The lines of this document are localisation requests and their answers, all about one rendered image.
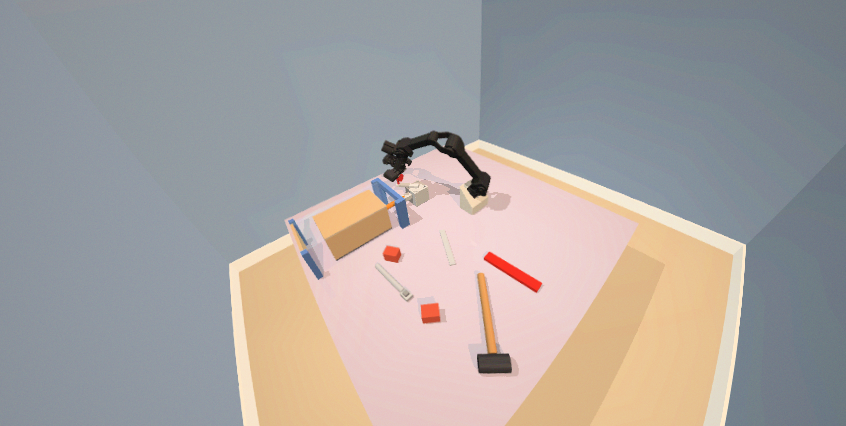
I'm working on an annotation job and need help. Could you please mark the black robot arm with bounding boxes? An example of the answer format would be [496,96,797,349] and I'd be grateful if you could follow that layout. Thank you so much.
[381,130,491,199]

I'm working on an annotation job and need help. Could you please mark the wooden-handled black mallet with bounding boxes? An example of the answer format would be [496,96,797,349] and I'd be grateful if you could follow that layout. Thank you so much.
[477,273,512,374]

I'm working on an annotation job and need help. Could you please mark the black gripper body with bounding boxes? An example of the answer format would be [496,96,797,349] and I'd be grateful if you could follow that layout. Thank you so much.
[383,157,412,182]

